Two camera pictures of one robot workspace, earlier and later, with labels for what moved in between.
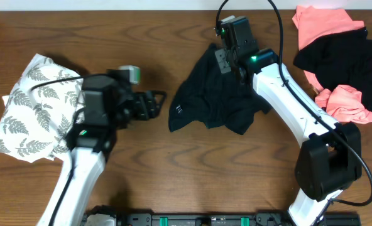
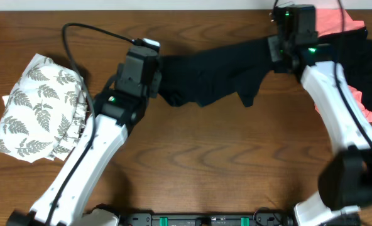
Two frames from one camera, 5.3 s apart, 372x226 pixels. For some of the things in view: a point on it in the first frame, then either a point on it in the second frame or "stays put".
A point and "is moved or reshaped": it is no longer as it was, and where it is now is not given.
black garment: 206,95 is moved or reshaped
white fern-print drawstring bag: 38,111 stays put
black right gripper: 224,66 → 274,42
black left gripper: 140,102 → 154,80
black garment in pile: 348,58 stays put
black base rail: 275,216 stays put
